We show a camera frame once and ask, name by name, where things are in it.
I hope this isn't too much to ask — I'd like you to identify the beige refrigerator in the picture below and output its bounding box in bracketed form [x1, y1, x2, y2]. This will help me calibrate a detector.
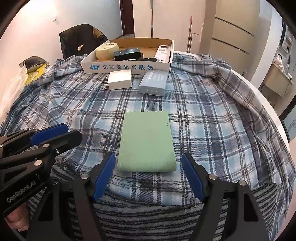
[199, 0, 260, 75]

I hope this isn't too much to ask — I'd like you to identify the cardboard tray box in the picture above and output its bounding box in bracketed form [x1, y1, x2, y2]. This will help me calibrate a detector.
[81, 38, 174, 75]

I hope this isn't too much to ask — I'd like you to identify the blue plaid cloth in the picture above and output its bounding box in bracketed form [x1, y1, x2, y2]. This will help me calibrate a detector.
[1, 54, 295, 240]

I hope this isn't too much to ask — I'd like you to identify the round cream container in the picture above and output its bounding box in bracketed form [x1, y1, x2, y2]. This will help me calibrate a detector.
[95, 42, 119, 61]

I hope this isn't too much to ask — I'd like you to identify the yellow bag with items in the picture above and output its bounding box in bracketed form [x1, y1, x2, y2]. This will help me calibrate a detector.
[19, 56, 50, 85]

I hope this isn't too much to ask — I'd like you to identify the grey-blue box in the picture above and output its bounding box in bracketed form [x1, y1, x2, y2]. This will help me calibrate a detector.
[139, 70, 169, 96]

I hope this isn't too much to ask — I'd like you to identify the person's left hand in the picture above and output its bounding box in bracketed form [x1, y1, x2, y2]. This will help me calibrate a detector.
[5, 203, 30, 232]

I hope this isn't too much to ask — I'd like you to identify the silver nail clipper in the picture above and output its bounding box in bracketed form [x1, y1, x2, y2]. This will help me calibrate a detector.
[102, 84, 108, 90]

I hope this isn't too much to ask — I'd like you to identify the dark wooden door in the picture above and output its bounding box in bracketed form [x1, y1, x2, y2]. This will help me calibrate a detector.
[119, 0, 134, 35]

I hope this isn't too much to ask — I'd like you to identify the beige sink cabinet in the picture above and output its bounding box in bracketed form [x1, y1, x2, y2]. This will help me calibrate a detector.
[263, 64, 293, 97]

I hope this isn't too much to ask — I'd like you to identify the green rectangular box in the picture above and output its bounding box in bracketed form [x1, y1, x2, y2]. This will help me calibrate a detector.
[117, 111, 177, 173]

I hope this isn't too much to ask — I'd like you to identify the black lettered box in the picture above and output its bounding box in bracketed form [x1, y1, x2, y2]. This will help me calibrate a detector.
[114, 48, 141, 61]

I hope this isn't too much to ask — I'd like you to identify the grey striped towel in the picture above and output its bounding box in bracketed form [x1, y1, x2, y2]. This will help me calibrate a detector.
[28, 171, 278, 241]

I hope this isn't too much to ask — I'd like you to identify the white remote control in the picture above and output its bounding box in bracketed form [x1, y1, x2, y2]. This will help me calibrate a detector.
[154, 45, 171, 63]

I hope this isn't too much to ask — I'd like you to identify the black jacket on chair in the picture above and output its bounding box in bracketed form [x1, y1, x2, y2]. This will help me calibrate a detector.
[59, 24, 108, 60]

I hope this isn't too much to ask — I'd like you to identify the white small box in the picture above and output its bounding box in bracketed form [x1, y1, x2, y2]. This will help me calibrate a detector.
[107, 70, 132, 90]

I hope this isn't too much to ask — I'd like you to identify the white plastic bag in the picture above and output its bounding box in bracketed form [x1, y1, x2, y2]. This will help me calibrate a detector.
[1, 66, 28, 123]

